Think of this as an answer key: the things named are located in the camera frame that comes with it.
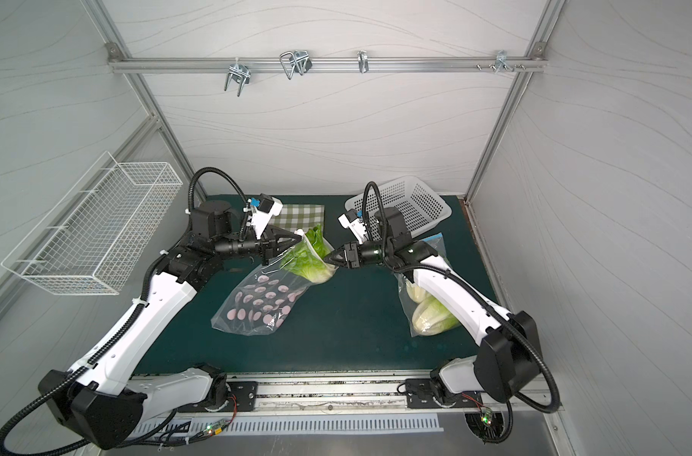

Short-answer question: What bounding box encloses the chinese cabbage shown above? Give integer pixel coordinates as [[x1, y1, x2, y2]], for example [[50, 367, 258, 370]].
[[281, 224, 336, 284], [405, 280, 431, 304], [412, 296, 461, 336]]

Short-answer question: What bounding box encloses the clear blue-zip zipper bag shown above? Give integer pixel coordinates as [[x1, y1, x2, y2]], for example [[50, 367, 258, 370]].
[[394, 231, 462, 338]]

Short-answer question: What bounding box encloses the pink-dotted zipper bag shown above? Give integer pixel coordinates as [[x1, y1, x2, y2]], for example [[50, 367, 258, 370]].
[[211, 249, 319, 336]]

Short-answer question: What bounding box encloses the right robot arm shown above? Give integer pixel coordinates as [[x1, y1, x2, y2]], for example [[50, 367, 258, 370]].
[[324, 207, 547, 410]]

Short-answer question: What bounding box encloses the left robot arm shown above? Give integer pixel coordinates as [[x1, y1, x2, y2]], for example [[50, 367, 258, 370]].
[[39, 194, 302, 450]]

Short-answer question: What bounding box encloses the white plastic basket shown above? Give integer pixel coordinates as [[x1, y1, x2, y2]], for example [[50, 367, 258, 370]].
[[378, 176, 452, 238]]

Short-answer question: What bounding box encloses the green checkered cloth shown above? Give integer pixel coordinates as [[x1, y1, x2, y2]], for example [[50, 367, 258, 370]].
[[271, 204, 325, 232]]

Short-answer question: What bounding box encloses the metal hook clamp left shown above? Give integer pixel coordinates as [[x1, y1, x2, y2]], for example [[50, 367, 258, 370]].
[[224, 59, 251, 97]]

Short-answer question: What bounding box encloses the metal hook clamp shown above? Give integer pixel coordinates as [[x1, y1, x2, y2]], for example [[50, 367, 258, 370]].
[[279, 49, 313, 80], [224, 59, 251, 97]]

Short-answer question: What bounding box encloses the metal hook clamp middle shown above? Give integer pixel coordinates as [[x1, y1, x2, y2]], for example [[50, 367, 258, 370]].
[[279, 49, 313, 80]]

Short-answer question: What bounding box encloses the metal hook small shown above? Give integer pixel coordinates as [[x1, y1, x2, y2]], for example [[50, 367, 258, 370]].
[[357, 51, 369, 74]]

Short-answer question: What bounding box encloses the white vented strip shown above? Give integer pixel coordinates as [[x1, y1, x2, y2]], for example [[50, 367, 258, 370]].
[[108, 413, 444, 439]]

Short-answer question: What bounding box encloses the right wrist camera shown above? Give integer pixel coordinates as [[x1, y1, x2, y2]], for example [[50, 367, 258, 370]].
[[338, 209, 374, 246]]

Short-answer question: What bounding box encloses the white wire wall basket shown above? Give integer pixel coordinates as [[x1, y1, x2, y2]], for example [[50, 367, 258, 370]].
[[0, 152, 183, 296]]

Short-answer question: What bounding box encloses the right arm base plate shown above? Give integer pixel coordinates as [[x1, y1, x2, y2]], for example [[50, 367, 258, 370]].
[[397, 378, 483, 410]]

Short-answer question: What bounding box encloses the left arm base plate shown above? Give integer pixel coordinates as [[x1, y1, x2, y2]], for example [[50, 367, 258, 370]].
[[178, 381, 259, 413]]

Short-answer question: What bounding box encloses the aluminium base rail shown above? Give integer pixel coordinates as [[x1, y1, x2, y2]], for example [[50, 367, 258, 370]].
[[94, 369, 564, 421]]

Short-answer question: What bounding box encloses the aluminium top rail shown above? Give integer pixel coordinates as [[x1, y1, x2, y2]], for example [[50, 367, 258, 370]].
[[108, 54, 549, 74]]

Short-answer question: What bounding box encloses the metal bracket right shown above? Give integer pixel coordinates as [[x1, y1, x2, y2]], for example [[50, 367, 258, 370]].
[[475, 51, 526, 74]]

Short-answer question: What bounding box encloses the right black cable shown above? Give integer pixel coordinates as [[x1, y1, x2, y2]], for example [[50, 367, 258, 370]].
[[360, 180, 562, 445]]

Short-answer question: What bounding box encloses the left black corrugated cable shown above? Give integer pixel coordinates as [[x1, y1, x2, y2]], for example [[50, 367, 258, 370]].
[[0, 166, 250, 456]]

